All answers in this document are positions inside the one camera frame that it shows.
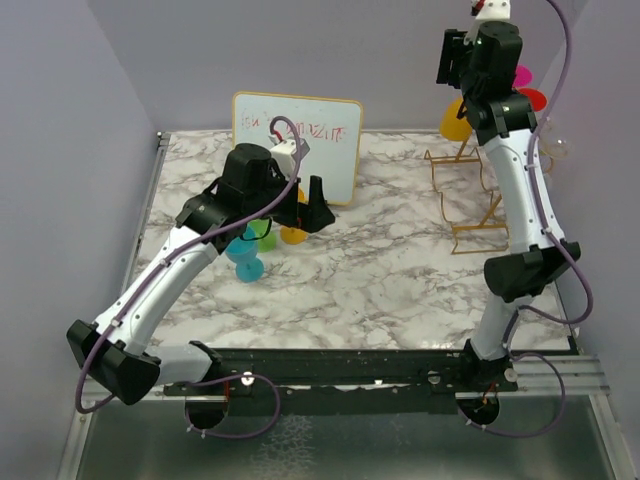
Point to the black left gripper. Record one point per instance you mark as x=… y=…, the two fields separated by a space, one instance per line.
x=312 y=216

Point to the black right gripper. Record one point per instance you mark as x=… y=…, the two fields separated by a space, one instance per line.
x=451 y=54

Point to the orange plastic wine glass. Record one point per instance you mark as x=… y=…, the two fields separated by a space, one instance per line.
x=292 y=236

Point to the yellow plastic wine glass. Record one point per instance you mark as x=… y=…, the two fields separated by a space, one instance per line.
x=453 y=128

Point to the green plastic wine glass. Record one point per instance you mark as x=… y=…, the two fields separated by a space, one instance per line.
x=265 y=237

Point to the blue plastic wine glass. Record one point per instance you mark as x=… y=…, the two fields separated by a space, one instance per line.
x=244 y=254

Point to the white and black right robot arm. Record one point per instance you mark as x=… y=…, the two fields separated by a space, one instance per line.
x=503 y=120

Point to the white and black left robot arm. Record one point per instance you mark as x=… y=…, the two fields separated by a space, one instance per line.
x=256 y=183

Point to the pink plastic wine glass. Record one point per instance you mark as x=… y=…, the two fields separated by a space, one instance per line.
x=523 y=77

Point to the red plastic wine glass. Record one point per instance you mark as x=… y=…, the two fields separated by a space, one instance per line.
x=536 y=98

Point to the yellow framed whiteboard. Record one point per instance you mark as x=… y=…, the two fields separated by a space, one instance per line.
x=331 y=128

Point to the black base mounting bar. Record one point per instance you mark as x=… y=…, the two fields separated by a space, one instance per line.
x=344 y=382

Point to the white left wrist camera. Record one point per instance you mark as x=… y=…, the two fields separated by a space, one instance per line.
x=285 y=154

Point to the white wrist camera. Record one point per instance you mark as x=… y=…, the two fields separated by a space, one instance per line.
x=484 y=11
x=285 y=154

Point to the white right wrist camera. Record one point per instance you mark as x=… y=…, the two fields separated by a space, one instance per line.
x=484 y=11

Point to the gold wire wine glass rack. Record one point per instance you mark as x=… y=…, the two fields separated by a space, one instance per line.
x=470 y=202

